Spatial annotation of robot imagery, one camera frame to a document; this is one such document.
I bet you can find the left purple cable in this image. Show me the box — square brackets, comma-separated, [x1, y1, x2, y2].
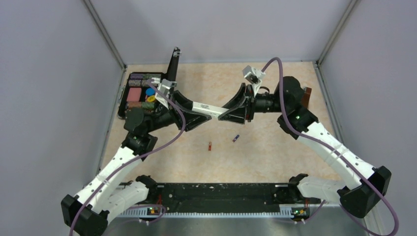
[68, 78, 187, 236]

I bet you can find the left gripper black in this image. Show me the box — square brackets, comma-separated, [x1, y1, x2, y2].
[145, 90, 212, 133]

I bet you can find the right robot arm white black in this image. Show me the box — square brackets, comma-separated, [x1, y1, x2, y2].
[218, 76, 391, 218]

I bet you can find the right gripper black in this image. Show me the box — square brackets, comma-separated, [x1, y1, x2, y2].
[218, 84, 287, 124]

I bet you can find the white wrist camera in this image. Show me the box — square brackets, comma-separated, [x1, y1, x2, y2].
[155, 79, 177, 109]
[242, 65, 266, 94]

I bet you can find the white black remote control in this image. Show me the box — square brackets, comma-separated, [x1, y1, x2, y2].
[191, 101, 229, 119]

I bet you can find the purple cable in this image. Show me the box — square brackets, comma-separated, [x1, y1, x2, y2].
[261, 57, 400, 236]
[68, 78, 187, 236]

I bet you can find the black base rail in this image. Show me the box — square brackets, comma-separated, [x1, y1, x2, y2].
[127, 182, 313, 219]

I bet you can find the brown wooden metronome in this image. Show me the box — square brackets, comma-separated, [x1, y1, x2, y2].
[301, 87, 312, 109]

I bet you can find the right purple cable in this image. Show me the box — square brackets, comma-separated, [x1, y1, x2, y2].
[261, 57, 400, 236]

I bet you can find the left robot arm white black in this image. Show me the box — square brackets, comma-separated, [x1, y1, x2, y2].
[61, 90, 225, 236]

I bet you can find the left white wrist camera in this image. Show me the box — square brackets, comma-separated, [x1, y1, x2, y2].
[155, 79, 177, 109]

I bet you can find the blue battery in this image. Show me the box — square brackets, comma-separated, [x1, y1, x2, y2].
[232, 134, 240, 143]

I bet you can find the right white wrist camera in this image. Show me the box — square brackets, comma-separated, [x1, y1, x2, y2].
[242, 65, 266, 94]

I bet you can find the black poker chip case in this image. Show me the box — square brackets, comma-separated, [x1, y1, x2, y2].
[117, 47, 181, 119]

